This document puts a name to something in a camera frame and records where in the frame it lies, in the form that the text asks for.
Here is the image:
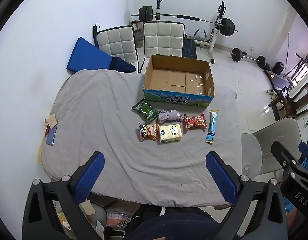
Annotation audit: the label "thin black pole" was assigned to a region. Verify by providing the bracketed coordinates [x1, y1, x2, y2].
[284, 31, 291, 77]

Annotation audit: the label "black speaker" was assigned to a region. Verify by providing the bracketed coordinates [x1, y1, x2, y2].
[273, 61, 285, 75]

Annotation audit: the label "red snack packet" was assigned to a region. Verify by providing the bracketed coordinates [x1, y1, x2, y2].
[184, 113, 207, 131]

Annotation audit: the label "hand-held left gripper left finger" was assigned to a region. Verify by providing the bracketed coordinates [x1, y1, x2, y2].
[22, 151, 105, 240]

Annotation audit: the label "long blue packet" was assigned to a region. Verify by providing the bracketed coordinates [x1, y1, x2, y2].
[205, 109, 220, 145]

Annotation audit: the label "black rod with strap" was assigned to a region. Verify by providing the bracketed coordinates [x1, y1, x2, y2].
[92, 24, 100, 48]

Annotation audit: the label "blue phone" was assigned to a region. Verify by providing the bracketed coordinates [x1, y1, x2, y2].
[46, 124, 58, 146]

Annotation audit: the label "long barbell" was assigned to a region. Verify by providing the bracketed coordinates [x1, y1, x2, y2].
[131, 6, 239, 37]

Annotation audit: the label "grey purple cloth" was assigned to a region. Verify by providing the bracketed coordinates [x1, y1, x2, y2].
[158, 109, 185, 124]

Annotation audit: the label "treadmill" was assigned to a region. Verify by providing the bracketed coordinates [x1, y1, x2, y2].
[264, 69, 294, 90]

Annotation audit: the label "beige paper notes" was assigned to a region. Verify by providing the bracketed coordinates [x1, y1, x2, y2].
[44, 114, 57, 128]

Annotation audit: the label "grey curved handle equipment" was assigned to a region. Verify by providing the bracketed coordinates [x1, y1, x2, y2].
[193, 27, 209, 40]

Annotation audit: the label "grey green jug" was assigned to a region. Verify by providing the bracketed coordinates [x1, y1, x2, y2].
[134, 29, 144, 48]

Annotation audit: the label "dark blue cloth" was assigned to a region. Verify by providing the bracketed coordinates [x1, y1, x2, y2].
[109, 57, 136, 74]

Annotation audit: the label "person's dark trouser legs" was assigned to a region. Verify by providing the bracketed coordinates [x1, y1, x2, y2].
[124, 204, 222, 240]

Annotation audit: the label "white padded chair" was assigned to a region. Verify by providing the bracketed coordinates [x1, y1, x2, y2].
[139, 21, 186, 73]
[96, 25, 139, 73]

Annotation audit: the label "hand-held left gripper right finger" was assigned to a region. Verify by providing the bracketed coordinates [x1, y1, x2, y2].
[205, 151, 288, 240]

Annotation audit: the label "beige plastic chair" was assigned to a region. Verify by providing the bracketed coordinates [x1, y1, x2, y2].
[240, 117, 302, 178]

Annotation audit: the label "green snack packet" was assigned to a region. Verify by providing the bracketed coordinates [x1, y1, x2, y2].
[131, 98, 161, 120]

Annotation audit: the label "panda print snack packet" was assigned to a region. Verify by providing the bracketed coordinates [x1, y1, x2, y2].
[137, 122, 160, 142]

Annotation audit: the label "blue mat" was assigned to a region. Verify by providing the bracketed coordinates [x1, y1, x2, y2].
[66, 37, 113, 74]

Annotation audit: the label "window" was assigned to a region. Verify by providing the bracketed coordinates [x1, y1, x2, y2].
[294, 52, 308, 85]

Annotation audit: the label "black blue weight bench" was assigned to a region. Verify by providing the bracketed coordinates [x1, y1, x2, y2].
[182, 34, 197, 59]

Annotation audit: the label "colourful printed bag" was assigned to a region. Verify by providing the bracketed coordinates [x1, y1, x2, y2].
[104, 201, 142, 230]

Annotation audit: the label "printed cardboard box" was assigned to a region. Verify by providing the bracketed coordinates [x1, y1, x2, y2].
[143, 54, 215, 108]

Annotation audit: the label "yellow tissue pack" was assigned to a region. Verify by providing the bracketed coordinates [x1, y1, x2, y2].
[158, 123, 184, 143]

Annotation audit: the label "short barbell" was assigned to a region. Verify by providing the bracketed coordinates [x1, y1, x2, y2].
[229, 47, 266, 68]

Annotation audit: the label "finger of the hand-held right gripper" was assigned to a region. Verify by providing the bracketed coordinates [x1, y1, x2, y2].
[298, 141, 308, 172]
[271, 141, 299, 178]

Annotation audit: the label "dark wooden chair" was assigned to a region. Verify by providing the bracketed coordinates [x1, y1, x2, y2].
[268, 83, 308, 122]

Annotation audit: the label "white barbell rack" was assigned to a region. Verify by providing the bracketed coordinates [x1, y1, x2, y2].
[154, 0, 229, 64]

